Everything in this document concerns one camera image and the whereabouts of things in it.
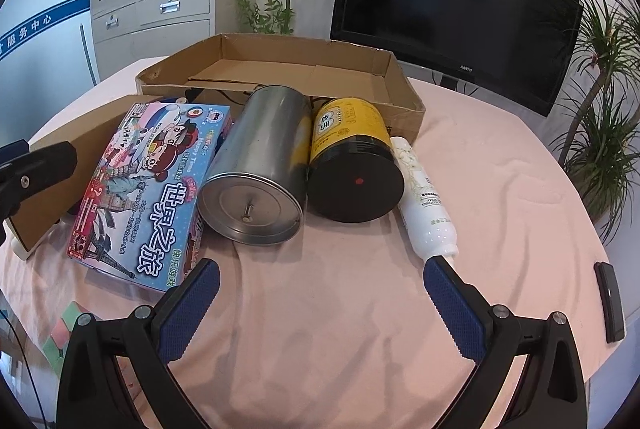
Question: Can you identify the brown cardboard box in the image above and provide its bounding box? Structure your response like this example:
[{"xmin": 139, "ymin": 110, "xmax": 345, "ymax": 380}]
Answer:
[{"xmin": 135, "ymin": 33, "xmax": 427, "ymax": 142}]

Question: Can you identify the thin black cable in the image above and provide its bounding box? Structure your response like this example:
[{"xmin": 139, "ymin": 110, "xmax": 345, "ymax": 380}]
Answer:
[{"xmin": 0, "ymin": 309, "xmax": 51, "ymax": 429}]

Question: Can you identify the yellow canister with black lid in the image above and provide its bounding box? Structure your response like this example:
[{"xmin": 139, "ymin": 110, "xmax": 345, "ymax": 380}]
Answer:
[{"xmin": 306, "ymin": 96, "xmax": 406, "ymax": 224}]

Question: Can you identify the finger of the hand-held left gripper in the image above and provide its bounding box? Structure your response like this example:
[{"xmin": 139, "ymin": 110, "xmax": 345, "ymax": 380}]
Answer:
[{"xmin": 0, "ymin": 139, "xmax": 78, "ymax": 230}]

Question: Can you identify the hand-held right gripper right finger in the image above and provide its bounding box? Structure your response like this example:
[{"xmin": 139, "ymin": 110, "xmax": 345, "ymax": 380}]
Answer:
[{"xmin": 422, "ymin": 255, "xmax": 587, "ymax": 429}]

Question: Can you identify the flat brown cardboard sheet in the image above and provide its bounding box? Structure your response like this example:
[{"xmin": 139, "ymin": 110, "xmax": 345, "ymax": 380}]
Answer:
[{"xmin": 5, "ymin": 95, "xmax": 166, "ymax": 255}]

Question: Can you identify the black rectangular phone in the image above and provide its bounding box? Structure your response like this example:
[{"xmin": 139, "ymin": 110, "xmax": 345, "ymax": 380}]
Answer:
[{"xmin": 593, "ymin": 261, "xmax": 627, "ymax": 344}]

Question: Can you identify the silver metal tin can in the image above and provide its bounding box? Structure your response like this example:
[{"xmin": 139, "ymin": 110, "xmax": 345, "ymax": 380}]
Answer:
[{"xmin": 196, "ymin": 85, "xmax": 313, "ymax": 247}]

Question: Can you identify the pastel puzzle cube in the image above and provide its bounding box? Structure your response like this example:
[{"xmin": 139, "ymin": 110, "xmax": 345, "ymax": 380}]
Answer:
[{"xmin": 42, "ymin": 300, "xmax": 98, "ymax": 362}]

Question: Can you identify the spiky long-leaved potted plant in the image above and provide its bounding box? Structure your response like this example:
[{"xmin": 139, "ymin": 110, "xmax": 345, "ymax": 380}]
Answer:
[{"xmin": 550, "ymin": 0, "xmax": 640, "ymax": 245}]

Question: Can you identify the colourful board game box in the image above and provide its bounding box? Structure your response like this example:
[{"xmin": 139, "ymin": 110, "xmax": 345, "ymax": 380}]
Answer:
[{"xmin": 66, "ymin": 102, "xmax": 233, "ymax": 294}]

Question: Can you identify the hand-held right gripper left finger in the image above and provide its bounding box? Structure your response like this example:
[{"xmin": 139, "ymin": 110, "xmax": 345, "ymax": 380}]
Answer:
[{"xmin": 56, "ymin": 258, "xmax": 222, "ymax": 429}]

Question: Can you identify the pink tablecloth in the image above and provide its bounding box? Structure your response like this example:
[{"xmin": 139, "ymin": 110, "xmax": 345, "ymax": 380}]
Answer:
[{"xmin": 0, "ymin": 54, "xmax": 613, "ymax": 429}]

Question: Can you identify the white spray bottle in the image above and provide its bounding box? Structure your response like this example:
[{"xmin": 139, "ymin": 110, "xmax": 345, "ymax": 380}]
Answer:
[{"xmin": 389, "ymin": 136, "xmax": 460, "ymax": 267}]

